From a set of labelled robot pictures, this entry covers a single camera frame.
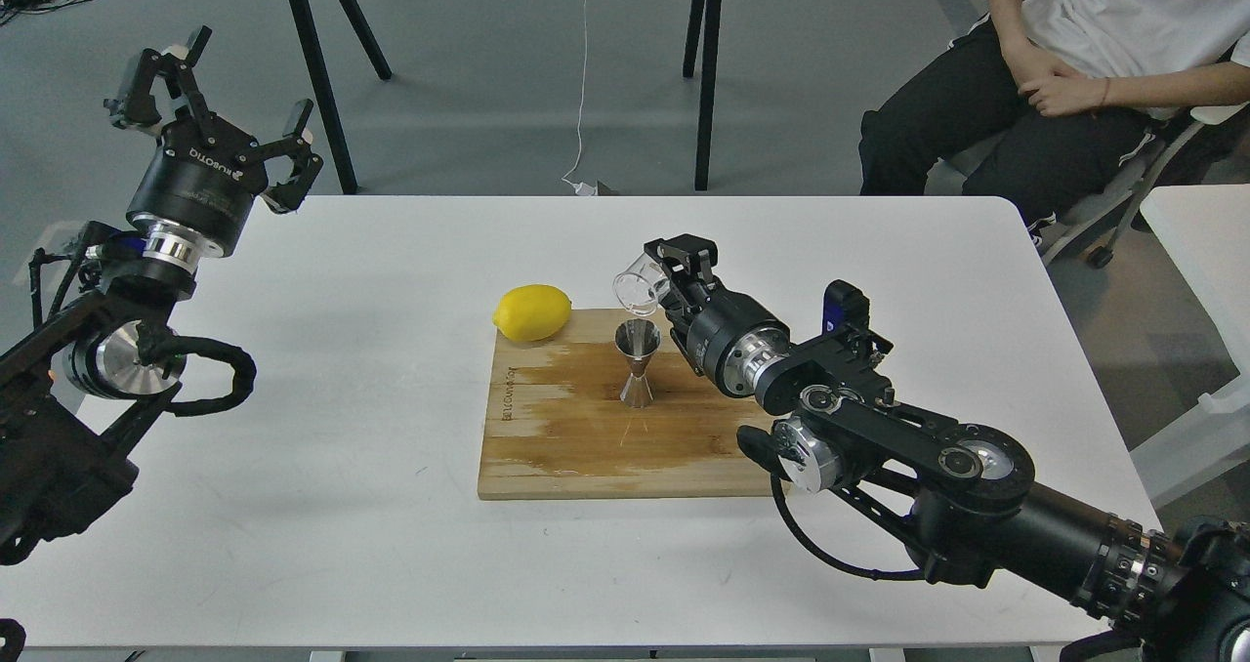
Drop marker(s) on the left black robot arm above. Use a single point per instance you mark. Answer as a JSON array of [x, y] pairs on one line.
[[102, 362]]

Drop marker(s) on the wooden cutting board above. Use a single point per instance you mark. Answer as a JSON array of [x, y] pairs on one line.
[[555, 426]]

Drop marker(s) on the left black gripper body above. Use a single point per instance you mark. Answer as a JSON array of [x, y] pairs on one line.
[[200, 186]]

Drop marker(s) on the clear glass measuring cup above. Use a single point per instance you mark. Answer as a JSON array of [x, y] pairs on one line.
[[641, 286]]

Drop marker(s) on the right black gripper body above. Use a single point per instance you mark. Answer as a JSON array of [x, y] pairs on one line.
[[729, 339]]

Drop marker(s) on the seated person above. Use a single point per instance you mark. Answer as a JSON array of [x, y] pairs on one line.
[[1161, 56]]

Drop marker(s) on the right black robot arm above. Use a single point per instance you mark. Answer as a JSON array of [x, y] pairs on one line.
[[961, 498]]

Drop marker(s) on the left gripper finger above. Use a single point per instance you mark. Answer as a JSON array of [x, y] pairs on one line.
[[134, 108], [296, 145]]

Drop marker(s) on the person's hands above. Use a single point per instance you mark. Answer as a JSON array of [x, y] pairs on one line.
[[1048, 83]]

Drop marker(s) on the steel double jigger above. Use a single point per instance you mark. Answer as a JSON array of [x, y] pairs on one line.
[[638, 340]]

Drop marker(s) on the office chair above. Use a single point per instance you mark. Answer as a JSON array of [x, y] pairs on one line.
[[1180, 154]]

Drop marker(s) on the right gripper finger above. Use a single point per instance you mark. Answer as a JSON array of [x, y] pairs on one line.
[[674, 345], [682, 267]]

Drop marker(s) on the yellow lemon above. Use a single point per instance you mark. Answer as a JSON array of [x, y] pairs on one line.
[[532, 312]]

